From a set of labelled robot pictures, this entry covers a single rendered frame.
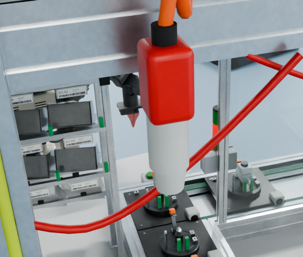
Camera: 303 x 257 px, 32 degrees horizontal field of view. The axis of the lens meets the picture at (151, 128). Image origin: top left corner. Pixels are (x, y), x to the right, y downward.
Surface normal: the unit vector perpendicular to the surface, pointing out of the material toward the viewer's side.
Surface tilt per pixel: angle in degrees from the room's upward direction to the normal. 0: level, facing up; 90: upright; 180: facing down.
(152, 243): 0
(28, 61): 90
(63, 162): 65
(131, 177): 0
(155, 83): 90
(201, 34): 90
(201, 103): 0
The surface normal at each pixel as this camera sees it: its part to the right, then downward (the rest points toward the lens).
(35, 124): 0.05, 0.07
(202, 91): -0.05, -0.87
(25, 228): 0.25, 0.47
